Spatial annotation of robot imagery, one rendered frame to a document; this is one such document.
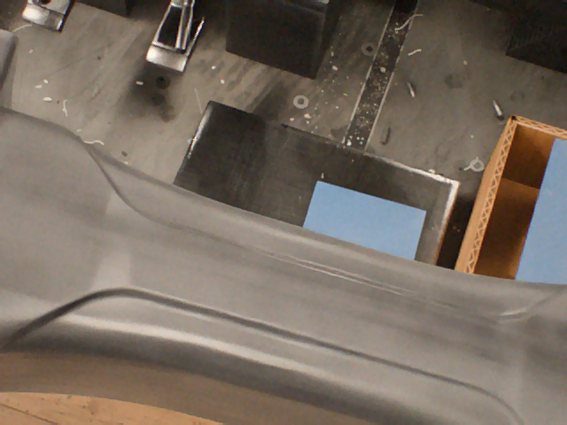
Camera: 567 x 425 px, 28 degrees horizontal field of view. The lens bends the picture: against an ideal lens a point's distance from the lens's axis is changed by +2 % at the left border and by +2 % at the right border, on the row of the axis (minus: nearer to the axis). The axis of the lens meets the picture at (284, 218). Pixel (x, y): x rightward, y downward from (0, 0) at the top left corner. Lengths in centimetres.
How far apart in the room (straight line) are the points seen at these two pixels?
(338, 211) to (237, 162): 7
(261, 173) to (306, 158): 3
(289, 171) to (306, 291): 42
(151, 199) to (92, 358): 4
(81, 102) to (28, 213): 48
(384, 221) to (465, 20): 18
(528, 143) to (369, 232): 11
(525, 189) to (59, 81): 31
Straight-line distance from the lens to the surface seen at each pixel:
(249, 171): 70
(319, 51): 73
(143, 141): 74
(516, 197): 74
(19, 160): 28
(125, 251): 27
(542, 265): 63
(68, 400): 67
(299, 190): 70
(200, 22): 68
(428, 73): 78
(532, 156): 71
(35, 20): 69
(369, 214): 69
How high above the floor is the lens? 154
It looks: 64 degrees down
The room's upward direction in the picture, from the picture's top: 8 degrees clockwise
